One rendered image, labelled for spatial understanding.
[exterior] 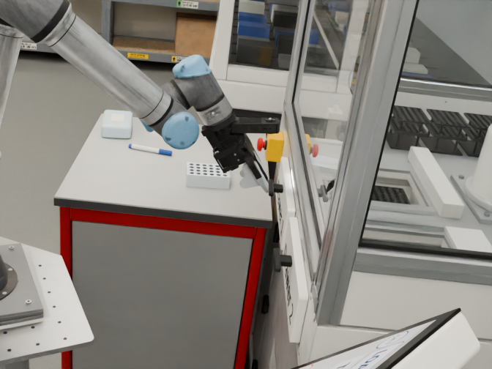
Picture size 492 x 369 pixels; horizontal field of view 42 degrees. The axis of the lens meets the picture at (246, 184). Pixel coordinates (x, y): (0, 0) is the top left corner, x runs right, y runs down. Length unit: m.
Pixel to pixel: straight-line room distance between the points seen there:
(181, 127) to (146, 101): 0.08
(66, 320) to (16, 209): 1.94
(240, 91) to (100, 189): 0.74
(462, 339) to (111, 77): 0.79
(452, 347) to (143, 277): 1.26
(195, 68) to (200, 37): 3.89
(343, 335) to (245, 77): 1.36
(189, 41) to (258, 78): 3.04
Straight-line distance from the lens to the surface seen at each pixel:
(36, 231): 3.04
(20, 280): 1.41
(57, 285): 1.42
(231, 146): 1.46
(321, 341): 1.10
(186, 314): 1.91
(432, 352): 0.68
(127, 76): 1.24
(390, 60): 0.88
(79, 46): 1.20
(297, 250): 1.27
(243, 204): 1.76
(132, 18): 5.70
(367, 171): 0.93
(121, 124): 2.09
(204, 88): 1.42
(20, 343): 1.28
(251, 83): 2.29
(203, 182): 1.81
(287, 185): 1.52
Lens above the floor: 1.60
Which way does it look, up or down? 27 degrees down
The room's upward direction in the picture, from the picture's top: 8 degrees clockwise
